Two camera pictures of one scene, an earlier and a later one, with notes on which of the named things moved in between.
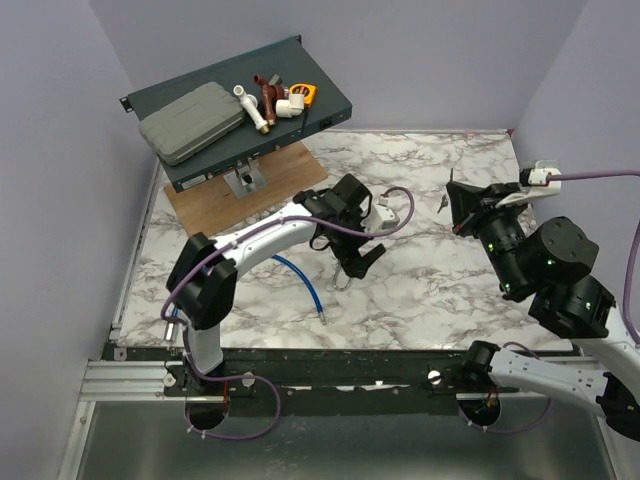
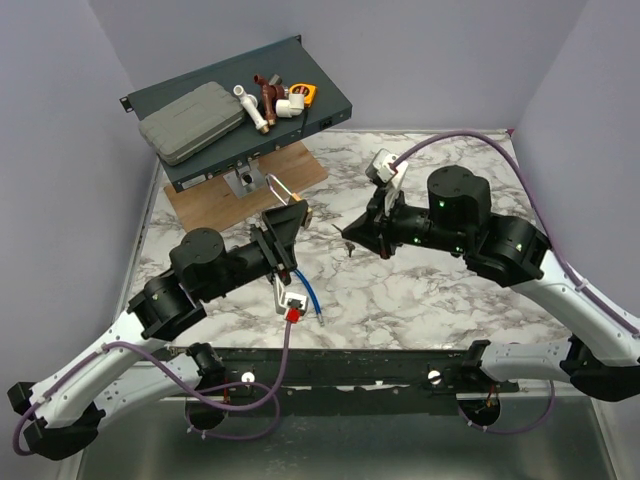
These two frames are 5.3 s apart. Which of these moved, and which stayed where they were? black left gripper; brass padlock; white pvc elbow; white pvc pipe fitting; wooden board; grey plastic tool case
Moved: brass padlock; black left gripper
Stayed: grey plastic tool case; white pvc pipe fitting; wooden board; white pvc elbow
